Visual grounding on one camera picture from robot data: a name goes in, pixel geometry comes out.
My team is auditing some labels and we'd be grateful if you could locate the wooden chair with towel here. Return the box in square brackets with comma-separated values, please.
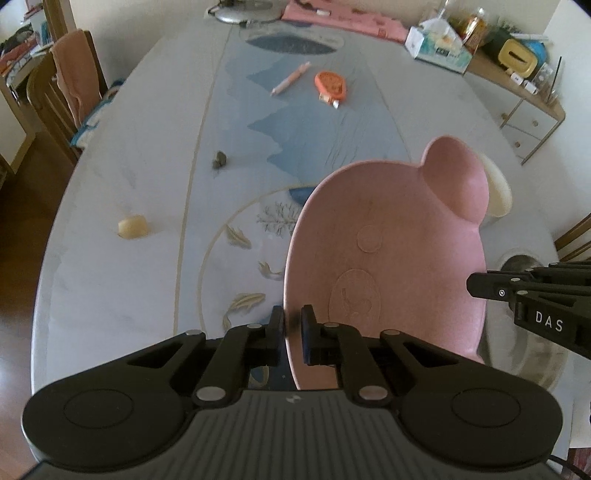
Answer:
[27, 29, 107, 163]

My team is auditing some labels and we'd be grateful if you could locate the pink folded cloth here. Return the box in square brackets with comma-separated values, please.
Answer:
[281, 1, 409, 44]

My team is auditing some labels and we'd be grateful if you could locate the pink pen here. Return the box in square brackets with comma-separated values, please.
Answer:
[270, 62, 311, 96]

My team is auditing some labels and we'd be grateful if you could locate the blue patterned table runner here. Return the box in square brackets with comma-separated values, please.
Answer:
[172, 22, 417, 388]

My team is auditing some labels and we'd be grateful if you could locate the tissue box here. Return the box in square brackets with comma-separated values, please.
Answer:
[405, 18, 472, 74]

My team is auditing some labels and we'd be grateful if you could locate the white drawer cabinet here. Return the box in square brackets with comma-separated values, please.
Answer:
[464, 53, 566, 165]

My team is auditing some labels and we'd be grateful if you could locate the pink bear-shaped plate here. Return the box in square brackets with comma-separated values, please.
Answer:
[283, 136, 489, 390]

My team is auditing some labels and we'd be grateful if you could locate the cream white bowl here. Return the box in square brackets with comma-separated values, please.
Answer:
[479, 154, 513, 229]

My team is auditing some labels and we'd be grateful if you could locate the large stainless steel bowl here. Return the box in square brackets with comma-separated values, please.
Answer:
[476, 250, 571, 393]

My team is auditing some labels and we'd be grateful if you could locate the wooden slatted chair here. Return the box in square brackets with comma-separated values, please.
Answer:
[554, 214, 591, 262]

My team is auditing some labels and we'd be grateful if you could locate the clear glass jar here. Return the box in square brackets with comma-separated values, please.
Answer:
[444, 1, 492, 55]

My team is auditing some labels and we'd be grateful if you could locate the orange tape dispenser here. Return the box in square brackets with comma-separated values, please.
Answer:
[314, 71, 346, 109]

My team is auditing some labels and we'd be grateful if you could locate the yellowish tape roll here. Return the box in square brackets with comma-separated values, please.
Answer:
[117, 215, 149, 240]

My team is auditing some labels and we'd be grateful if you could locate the small dark clip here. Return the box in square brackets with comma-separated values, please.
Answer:
[212, 151, 228, 170]

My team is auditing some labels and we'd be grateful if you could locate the grey gooseneck desk lamp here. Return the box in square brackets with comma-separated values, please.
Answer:
[206, 0, 283, 25]

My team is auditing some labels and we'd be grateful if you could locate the striped blue bag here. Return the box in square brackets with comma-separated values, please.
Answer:
[70, 79, 125, 150]

